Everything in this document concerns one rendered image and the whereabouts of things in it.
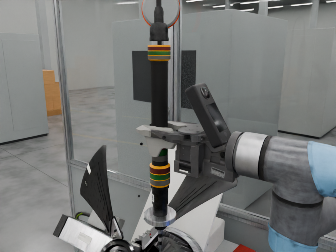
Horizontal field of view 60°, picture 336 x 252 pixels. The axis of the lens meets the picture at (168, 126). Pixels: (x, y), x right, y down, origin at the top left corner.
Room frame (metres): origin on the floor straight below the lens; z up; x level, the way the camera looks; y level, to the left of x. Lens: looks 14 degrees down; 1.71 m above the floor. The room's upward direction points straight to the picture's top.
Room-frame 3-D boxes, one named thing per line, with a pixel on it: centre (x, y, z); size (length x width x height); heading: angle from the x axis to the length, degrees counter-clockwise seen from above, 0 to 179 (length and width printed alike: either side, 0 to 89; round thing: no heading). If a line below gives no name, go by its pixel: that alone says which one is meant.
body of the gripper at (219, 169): (0.51, -0.07, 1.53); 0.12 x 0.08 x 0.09; 56
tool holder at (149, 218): (0.58, 0.02, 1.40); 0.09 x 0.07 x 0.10; 1
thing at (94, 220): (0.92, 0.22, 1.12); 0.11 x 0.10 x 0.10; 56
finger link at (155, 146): (0.55, 0.03, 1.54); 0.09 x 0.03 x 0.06; 66
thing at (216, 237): (1.16, -0.15, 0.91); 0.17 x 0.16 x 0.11; 146
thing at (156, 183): (0.57, 0.02, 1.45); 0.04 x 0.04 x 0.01
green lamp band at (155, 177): (0.57, 0.02, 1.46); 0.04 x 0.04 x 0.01
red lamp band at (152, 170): (0.57, 0.02, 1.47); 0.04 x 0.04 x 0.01
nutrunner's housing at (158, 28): (0.57, 0.02, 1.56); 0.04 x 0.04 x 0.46
